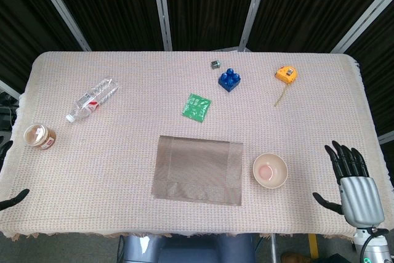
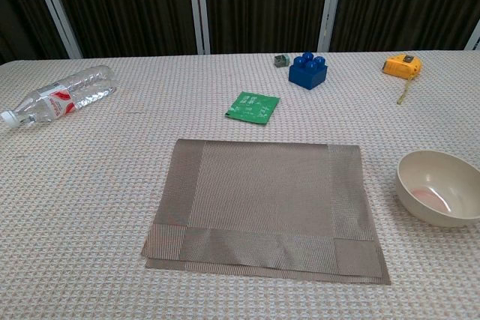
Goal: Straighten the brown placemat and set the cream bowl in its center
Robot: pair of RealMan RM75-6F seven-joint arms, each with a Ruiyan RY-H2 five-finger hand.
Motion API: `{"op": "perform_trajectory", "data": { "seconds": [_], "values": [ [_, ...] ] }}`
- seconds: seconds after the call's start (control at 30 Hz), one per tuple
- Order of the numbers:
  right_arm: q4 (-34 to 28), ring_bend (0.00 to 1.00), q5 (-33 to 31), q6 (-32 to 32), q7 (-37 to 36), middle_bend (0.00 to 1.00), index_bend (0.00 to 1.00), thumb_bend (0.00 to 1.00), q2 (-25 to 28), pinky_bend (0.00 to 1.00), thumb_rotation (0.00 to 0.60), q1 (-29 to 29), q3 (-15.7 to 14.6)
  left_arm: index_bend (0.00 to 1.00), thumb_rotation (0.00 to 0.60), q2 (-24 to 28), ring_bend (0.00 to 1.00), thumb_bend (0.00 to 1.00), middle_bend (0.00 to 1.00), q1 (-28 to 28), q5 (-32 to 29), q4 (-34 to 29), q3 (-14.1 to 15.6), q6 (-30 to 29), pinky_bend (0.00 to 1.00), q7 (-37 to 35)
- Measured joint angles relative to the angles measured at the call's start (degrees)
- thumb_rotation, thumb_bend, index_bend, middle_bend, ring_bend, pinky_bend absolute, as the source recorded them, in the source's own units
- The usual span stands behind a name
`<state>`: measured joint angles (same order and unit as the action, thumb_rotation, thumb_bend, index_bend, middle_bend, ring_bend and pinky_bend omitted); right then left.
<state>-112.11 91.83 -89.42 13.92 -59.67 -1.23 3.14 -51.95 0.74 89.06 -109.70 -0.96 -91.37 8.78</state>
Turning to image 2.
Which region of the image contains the green foil sachet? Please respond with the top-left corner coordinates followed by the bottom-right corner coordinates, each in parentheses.
top-left (224, 91), bottom-right (281, 125)

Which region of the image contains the brown woven placemat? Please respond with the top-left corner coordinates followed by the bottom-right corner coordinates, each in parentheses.
top-left (141, 138), bottom-right (392, 286)

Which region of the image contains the cream bowl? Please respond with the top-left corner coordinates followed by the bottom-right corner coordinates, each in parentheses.
top-left (396, 149), bottom-right (480, 228)

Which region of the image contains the blue toy building block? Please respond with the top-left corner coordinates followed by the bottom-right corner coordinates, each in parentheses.
top-left (288, 51), bottom-right (329, 91)

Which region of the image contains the checkered beige tablecloth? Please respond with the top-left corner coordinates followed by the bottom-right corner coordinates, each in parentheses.
top-left (0, 49), bottom-right (480, 320)

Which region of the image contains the dark pleated partition panel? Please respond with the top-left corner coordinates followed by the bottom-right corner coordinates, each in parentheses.
top-left (329, 0), bottom-right (480, 52)
top-left (202, 0), bottom-right (333, 55)
top-left (0, 0), bottom-right (72, 66)
top-left (44, 0), bottom-right (199, 59)

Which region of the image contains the yellow tape measure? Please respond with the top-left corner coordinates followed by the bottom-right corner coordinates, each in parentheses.
top-left (381, 53), bottom-right (424, 106)

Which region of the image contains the clear plastic water bottle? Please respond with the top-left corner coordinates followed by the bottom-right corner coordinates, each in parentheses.
top-left (0, 64), bottom-right (118, 127)

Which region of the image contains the white metal partition post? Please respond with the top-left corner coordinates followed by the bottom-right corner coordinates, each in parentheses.
top-left (463, 19), bottom-right (480, 51)
top-left (317, 0), bottom-right (346, 53)
top-left (186, 0), bottom-right (212, 55)
top-left (28, 0), bottom-right (84, 60)

